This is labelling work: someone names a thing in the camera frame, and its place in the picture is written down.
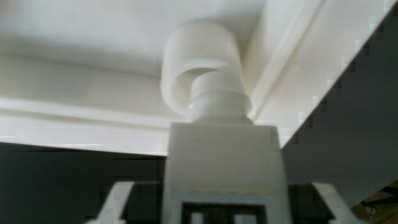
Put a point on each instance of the white square tabletop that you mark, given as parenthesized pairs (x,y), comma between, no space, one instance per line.
(80,64)

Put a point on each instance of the white leg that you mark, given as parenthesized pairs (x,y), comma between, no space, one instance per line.
(224,171)

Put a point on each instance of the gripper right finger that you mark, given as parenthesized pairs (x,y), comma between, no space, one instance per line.
(337,207)

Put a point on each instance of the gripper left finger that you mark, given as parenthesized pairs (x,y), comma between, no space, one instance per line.
(110,212)

